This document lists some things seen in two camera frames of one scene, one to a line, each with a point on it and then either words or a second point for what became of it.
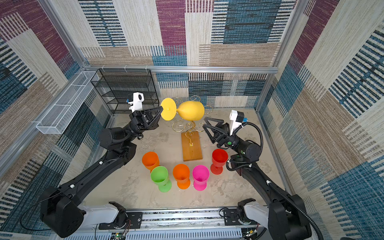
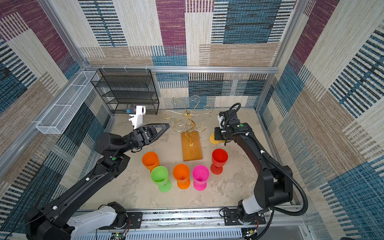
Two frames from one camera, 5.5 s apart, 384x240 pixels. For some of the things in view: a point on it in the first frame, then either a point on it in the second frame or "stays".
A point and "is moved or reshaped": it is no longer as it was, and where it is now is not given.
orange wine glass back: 181,172 stays
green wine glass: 159,175 stays
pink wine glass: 200,173 stays
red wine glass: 219,157 stays
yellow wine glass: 189,110 is moved or reshaped
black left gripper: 139,123 -> 146,136
